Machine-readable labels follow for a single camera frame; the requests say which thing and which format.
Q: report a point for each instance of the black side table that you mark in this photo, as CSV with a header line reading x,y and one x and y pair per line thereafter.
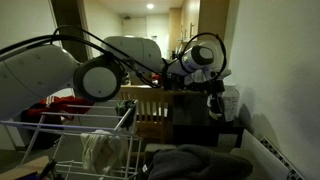
x,y
206,131

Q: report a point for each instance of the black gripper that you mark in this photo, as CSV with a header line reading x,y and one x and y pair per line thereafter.
x,y
215,101

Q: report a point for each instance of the white metal drying rack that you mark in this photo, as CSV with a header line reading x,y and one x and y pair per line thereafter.
x,y
125,172

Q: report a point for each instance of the white cloth on rack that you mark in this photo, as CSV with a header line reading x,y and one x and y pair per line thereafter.
x,y
102,151

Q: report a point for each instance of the white calibration board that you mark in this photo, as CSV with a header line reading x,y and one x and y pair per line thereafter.
x,y
269,162

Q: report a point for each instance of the large white supplement tub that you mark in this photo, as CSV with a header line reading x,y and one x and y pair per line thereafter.
x,y
230,98

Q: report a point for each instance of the red garment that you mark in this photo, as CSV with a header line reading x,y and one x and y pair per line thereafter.
x,y
69,104

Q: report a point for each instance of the upper wooden cabinet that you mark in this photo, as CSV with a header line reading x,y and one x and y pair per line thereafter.
x,y
199,16

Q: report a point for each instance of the dark grey waffle towel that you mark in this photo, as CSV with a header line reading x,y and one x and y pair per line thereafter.
x,y
194,162

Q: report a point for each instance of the wooden chair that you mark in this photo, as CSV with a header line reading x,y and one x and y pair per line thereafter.
x,y
151,113

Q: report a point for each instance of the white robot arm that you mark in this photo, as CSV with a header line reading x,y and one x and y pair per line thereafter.
x,y
31,71

